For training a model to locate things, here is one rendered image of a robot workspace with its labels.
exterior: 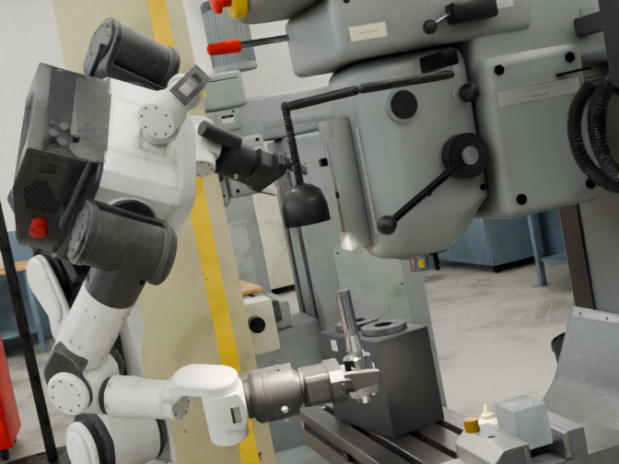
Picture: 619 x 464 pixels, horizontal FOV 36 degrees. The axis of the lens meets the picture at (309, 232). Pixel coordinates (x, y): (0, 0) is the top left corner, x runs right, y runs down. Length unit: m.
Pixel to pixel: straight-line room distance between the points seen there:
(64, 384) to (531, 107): 0.88
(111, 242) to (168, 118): 0.22
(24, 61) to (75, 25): 7.34
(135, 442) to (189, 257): 1.37
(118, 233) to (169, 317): 1.75
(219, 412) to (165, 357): 1.69
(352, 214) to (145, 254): 0.33
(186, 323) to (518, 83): 1.94
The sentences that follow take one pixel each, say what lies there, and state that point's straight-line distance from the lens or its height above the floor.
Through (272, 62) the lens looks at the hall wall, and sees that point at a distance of 10.99.
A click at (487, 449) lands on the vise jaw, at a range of 1.39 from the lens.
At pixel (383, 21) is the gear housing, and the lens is 1.46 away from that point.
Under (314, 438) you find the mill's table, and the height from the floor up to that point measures 0.91.
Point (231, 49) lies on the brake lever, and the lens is 1.59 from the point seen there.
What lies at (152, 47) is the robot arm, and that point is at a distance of 1.81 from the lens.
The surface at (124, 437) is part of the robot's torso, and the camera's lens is 1.94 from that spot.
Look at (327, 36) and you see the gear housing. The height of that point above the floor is 1.67.
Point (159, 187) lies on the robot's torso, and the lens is 1.60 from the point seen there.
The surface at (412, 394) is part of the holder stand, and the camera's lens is 1.83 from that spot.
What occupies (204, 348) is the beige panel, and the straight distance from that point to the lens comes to 3.27.
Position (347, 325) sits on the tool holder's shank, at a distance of 1.58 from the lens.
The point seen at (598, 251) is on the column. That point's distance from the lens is 1.83.
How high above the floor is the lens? 1.52
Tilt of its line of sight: 5 degrees down
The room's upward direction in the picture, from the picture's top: 11 degrees counter-clockwise
